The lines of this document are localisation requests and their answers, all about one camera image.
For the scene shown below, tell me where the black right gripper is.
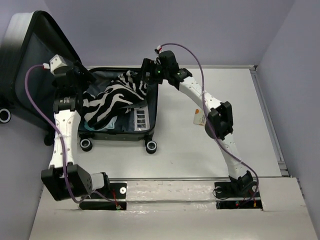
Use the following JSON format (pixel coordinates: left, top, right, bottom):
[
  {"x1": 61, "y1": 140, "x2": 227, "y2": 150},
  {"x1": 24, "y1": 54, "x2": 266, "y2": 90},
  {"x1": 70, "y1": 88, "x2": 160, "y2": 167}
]
[{"x1": 135, "y1": 58, "x2": 169, "y2": 85}]

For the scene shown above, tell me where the zebra striped towel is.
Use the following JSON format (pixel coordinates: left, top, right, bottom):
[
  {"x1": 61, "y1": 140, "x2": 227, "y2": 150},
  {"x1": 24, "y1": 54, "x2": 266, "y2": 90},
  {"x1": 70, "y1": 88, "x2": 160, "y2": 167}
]
[{"x1": 82, "y1": 70, "x2": 149, "y2": 131}]

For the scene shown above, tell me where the white orange eyelid paste packet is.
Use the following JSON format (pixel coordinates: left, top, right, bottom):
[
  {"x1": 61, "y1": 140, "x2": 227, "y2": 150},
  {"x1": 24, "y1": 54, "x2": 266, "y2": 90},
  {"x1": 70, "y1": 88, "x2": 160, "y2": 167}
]
[{"x1": 193, "y1": 108, "x2": 207, "y2": 127}]

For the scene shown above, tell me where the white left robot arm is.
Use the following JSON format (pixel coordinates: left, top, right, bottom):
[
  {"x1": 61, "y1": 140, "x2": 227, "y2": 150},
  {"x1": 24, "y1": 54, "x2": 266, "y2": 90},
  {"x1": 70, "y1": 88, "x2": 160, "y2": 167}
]
[{"x1": 41, "y1": 56, "x2": 111, "y2": 203}]

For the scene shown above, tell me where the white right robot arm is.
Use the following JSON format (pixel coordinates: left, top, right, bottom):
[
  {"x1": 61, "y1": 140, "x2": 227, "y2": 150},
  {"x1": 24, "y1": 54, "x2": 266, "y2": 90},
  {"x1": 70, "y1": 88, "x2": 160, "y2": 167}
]
[{"x1": 138, "y1": 58, "x2": 259, "y2": 203}]

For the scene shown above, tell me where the silver packet with black strips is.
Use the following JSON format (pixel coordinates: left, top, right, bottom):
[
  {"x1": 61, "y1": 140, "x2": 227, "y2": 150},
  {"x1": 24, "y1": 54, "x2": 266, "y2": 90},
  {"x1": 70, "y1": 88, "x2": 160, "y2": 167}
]
[{"x1": 133, "y1": 107, "x2": 150, "y2": 131}]

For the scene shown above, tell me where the black hard-shell suitcase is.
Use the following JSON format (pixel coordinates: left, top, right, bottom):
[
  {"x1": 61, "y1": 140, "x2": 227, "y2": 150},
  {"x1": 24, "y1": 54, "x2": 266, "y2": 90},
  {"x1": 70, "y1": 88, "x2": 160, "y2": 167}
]
[{"x1": 0, "y1": 10, "x2": 159, "y2": 154}]

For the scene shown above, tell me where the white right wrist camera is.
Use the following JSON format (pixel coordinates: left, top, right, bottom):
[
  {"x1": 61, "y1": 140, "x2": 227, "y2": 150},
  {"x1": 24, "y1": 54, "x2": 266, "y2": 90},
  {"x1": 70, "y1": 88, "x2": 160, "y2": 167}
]
[{"x1": 154, "y1": 45, "x2": 163, "y2": 55}]

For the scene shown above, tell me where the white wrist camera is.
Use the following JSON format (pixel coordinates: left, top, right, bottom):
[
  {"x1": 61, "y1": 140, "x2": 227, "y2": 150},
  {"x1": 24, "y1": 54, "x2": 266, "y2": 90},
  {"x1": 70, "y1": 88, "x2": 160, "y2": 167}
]
[
  {"x1": 42, "y1": 54, "x2": 67, "y2": 75},
  {"x1": 154, "y1": 45, "x2": 163, "y2": 55}
]

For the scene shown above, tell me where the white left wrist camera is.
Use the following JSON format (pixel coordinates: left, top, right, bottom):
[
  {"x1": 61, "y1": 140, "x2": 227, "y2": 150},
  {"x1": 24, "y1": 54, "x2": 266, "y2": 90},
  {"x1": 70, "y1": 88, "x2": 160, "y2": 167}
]
[{"x1": 42, "y1": 54, "x2": 67, "y2": 75}]

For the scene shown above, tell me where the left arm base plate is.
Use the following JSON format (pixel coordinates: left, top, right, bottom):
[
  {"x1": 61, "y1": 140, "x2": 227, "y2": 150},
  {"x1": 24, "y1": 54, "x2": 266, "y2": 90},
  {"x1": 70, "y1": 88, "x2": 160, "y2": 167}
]
[{"x1": 79, "y1": 181, "x2": 128, "y2": 211}]

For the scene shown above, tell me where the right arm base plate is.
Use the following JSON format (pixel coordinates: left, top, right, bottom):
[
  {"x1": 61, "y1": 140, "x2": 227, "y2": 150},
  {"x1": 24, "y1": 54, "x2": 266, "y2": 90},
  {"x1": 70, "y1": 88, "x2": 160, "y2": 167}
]
[{"x1": 212, "y1": 181, "x2": 263, "y2": 210}]

